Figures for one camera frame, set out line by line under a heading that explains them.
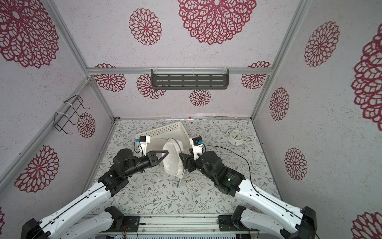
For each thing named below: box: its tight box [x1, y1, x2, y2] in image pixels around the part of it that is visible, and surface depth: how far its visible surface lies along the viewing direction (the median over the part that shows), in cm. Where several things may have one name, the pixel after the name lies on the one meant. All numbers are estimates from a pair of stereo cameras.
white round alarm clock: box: [226, 129, 246, 146], surface depth 106 cm
